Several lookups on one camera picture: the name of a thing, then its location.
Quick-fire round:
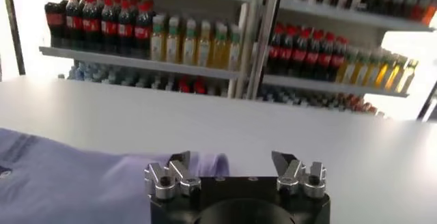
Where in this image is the cola bottle red cap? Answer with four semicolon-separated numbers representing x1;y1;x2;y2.
81;0;102;51
268;23;283;74
317;33;336;81
305;30;324;79
134;3;153;58
329;36;349;82
279;25;297;76
292;29;311;78
64;0;83;49
117;0;136;55
100;0;119;54
44;0;66;47

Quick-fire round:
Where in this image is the grey metal shelf rack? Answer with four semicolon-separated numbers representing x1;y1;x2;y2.
39;0;274;100
245;0;436;117

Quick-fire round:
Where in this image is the black slanted pole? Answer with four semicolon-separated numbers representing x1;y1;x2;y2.
0;0;27;76
416;81;437;122

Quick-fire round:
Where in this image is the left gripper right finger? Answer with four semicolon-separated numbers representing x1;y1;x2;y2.
271;150;327;199

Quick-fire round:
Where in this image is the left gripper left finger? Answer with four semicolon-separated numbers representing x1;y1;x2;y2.
143;150;202;201

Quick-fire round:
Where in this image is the purple printed t-shirt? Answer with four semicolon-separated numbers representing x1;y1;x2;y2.
0;128;230;224

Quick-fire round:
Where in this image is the red tea bottle white cap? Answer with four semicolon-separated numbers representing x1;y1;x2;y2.
421;0;437;27

